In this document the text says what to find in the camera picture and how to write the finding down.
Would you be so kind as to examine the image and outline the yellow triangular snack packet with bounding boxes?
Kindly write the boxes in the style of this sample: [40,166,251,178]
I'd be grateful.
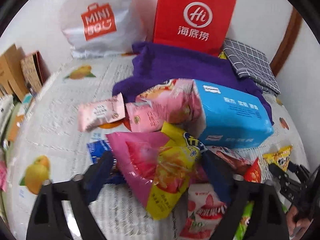
[263,145,293,172]

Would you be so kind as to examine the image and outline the dark blue snack packet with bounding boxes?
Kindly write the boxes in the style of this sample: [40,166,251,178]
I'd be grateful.
[87,140,111,164]

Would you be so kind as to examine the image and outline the light pink snack packet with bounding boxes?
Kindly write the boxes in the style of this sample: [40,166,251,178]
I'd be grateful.
[78,93,125,132]

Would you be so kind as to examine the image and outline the pink yellow chip bag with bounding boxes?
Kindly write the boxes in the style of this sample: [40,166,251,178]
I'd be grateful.
[106,122,207,220]

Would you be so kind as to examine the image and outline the green triangular snack packet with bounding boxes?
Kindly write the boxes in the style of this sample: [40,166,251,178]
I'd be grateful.
[233,201,254,240]

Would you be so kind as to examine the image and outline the red snack packet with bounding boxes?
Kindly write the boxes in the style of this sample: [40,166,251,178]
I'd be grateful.
[244,158,261,183]

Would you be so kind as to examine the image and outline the person's right hand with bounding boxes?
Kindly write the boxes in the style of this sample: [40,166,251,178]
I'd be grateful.
[286,205,313,239]

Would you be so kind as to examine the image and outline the white red sausage packet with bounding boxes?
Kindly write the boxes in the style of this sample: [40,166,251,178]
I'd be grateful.
[208,146,251,175]

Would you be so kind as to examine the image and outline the white strawberry candy bag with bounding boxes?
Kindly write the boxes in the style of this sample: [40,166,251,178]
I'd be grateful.
[178,183,227,239]

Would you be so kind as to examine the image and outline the blue tissue pack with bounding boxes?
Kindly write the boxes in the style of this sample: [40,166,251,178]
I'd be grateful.
[188,80,274,148]

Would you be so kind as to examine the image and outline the white fruit print tablecloth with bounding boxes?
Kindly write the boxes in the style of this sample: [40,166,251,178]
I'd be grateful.
[4,52,311,240]

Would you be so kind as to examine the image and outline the grey checked folded cloth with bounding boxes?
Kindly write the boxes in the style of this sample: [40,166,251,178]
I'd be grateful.
[222,38,280,95]

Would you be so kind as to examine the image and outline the white dotted pillow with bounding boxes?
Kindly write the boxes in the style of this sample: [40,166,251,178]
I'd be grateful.
[0,95,15,139]

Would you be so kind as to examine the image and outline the large pink snack bag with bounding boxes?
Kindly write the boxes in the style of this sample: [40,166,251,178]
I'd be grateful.
[136,79,206,134]

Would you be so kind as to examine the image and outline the pink peach flavour packet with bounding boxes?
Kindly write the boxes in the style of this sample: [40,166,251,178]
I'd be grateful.
[125,102,164,132]

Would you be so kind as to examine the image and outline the purple towel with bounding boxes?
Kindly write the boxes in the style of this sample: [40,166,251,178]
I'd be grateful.
[112,42,272,120]

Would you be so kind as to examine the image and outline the red Haidilao paper bag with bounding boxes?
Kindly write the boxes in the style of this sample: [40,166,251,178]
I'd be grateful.
[153,0,236,56]

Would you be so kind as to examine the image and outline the white Miniso plastic bag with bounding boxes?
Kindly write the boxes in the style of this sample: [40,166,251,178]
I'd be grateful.
[60,0,147,59]

